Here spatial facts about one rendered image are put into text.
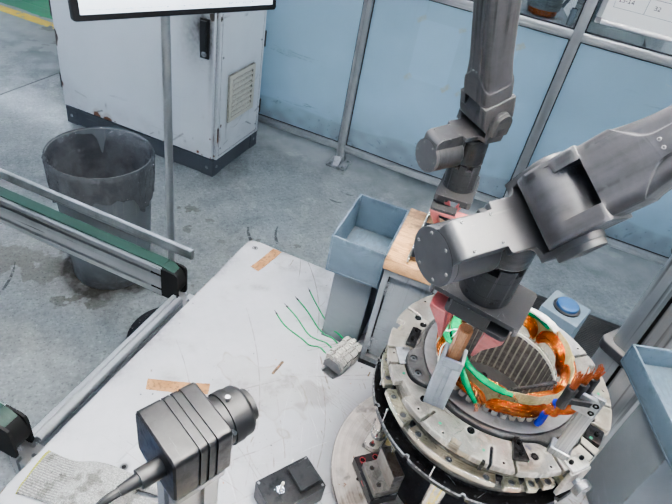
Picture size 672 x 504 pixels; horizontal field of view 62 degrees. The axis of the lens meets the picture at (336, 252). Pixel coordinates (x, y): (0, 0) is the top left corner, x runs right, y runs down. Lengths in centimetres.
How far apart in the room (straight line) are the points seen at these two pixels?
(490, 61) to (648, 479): 68
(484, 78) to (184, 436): 70
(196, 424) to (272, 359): 84
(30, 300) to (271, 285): 135
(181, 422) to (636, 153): 37
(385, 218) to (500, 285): 62
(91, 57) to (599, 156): 305
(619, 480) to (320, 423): 52
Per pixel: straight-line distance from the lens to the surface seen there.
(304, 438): 107
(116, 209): 218
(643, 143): 47
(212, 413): 34
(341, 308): 116
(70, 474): 104
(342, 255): 104
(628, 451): 109
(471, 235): 49
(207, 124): 300
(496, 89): 91
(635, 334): 125
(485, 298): 59
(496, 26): 84
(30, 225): 164
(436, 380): 73
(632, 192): 48
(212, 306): 126
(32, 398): 216
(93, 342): 227
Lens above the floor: 167
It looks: 38 degrees down
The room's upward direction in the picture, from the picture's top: 12 degrees clockwise
